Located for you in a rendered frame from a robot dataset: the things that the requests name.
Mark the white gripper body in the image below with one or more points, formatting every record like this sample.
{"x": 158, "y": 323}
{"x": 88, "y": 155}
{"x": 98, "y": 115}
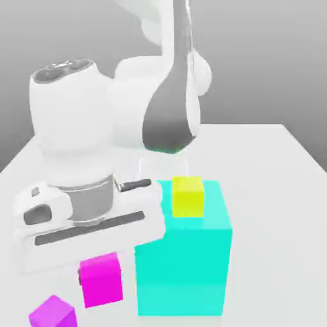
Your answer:
{"x": 102, "y": 245}

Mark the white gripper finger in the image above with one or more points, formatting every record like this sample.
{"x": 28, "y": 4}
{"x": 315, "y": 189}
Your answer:
{"x": 79, "y": 277}

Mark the small magenta cube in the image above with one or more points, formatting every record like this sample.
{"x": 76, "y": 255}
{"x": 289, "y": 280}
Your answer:
{"x": 101, "y": 281}

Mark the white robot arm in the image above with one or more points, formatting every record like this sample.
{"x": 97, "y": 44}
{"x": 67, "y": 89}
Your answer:
{"x": 76, "y": 115}

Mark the small purple cube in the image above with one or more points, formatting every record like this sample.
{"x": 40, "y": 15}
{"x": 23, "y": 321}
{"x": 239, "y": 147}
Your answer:
{"x": 52, "y": 314}

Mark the small yellow cube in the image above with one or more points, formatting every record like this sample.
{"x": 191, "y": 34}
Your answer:
{"x": 187, "y": 199}

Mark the large cyan box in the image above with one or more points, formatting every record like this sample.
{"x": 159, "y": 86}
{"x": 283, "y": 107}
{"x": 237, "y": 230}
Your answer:
{"x": 184, "y": 268}

